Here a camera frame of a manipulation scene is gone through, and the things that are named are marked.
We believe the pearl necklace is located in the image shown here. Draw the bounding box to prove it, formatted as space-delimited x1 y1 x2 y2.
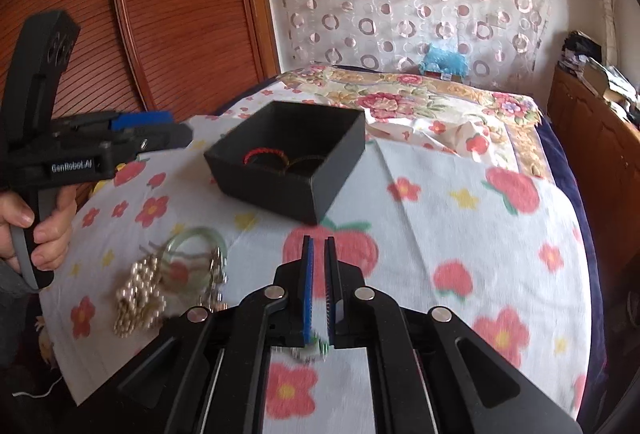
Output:
112 254 168 339

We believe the black jewelry box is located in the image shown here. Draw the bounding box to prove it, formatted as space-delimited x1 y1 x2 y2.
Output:
204 101 366 225

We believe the wooden cabinet counter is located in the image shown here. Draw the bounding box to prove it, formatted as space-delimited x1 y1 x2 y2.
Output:
547 68 640 304

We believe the green bead bracelet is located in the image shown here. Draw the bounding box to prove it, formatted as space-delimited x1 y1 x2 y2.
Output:
288 335 331 365

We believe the red cord bracelet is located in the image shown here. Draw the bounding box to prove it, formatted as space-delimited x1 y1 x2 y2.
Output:
243 145 292 167

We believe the clutter pile on counter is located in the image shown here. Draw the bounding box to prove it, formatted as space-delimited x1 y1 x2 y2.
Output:
559 30 639 116

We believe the floral bed quilt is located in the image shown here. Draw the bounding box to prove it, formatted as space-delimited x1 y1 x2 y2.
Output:
214 63 597 195

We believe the pale green jade bangle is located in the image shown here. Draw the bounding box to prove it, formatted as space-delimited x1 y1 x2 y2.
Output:
158 227 227 302

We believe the person's left hand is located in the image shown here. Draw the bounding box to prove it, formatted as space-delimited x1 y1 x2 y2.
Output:
0 183 78 273

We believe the blue plastic bag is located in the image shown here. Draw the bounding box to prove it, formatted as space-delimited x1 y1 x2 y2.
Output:
419 44 469 77

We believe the white strawberry flower cloth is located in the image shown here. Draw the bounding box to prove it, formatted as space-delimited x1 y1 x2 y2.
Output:
38 113 591 434

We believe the silver chain jewelry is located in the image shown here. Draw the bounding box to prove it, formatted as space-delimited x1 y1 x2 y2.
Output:
200 246 228 313

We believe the red wooden wardrobe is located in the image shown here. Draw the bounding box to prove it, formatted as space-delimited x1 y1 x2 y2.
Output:
1 0 280 120

